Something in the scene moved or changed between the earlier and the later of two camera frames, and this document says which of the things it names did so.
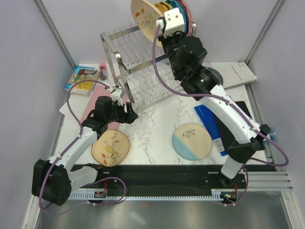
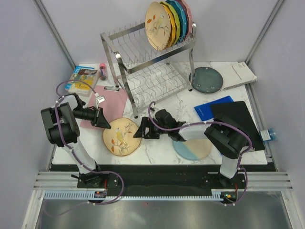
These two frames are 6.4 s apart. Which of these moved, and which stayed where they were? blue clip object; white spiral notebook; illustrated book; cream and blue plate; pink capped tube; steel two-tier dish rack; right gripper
Moved: right gripper
Stayed: cream and blue plate; white spiral notebook; illustrated book; steel two-tier dish rack; blue clip object; pink capped tube
